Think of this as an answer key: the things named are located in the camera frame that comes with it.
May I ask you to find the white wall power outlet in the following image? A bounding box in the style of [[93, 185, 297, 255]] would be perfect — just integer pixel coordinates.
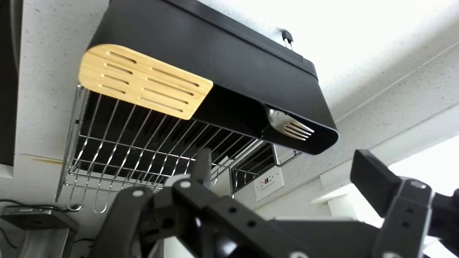
[[251, 166, 287, 202]]

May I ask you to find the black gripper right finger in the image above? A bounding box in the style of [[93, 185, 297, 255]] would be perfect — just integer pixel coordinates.
[[350, 147, 459, 258]]

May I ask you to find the black flat device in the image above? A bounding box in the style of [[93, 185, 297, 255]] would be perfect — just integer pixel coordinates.
[[0, 203, 81, 236]]

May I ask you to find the black utensil holder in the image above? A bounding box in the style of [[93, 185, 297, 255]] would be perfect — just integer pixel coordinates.
[[88, 0, 340, 156]]

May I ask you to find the metal wire dish rack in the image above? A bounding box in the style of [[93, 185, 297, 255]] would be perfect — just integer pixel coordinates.
[[55, 83, 304, 215]]

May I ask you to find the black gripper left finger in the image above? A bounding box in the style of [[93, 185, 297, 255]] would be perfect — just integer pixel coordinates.
[[89, 147, 313, 258]]

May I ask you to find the wooden spatula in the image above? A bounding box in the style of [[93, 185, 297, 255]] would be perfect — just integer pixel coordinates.
[[78, 43, 215, 121]]

